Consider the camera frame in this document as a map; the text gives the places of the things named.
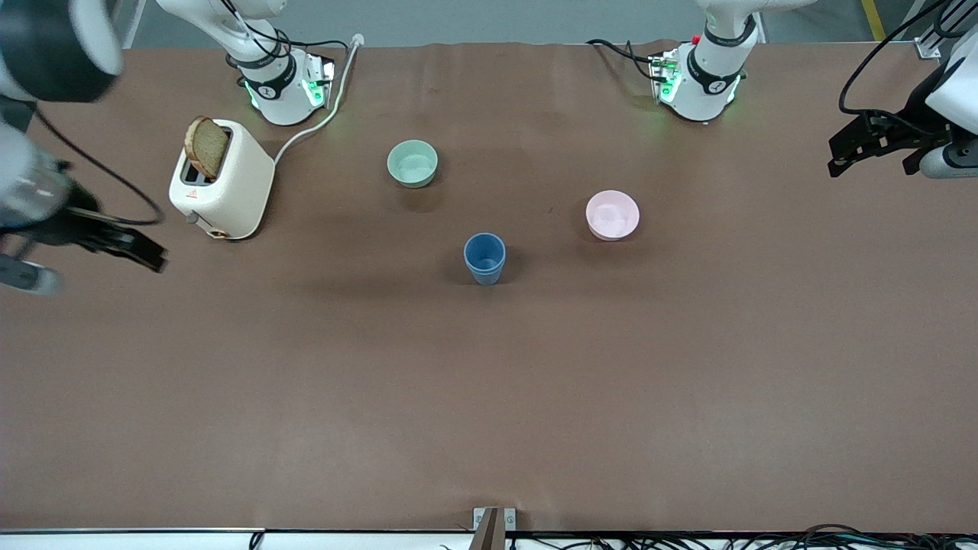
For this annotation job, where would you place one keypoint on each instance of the brown bread slice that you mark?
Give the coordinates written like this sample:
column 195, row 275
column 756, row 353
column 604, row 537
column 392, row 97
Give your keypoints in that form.
column 206, row 149

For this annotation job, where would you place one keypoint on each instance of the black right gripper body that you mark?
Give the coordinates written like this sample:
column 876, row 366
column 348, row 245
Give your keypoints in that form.
column 63, row 227

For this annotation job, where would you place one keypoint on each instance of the mint green bowl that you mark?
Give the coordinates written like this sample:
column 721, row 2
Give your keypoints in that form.
column 412, row 164

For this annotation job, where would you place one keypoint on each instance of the pink bowl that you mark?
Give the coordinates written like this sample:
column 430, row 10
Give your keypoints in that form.
column 612, row 215

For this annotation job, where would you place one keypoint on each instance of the brown table cover sheet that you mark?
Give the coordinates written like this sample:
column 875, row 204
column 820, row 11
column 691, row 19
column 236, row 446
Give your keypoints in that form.
column 489, row 397

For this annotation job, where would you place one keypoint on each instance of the cream white toaster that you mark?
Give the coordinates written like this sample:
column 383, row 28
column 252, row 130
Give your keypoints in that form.
column 229, row 191

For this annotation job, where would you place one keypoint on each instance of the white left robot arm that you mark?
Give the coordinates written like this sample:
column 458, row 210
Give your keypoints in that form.
column 707, row 84

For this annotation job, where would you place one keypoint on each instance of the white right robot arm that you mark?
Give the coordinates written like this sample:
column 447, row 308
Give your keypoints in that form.
column 275, row 95

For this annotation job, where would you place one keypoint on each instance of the metal mounting bracket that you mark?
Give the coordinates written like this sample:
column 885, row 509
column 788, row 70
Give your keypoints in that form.
column 480, row 518

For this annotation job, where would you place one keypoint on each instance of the brown camera post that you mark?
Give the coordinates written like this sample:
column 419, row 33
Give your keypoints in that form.
column 489, row 535

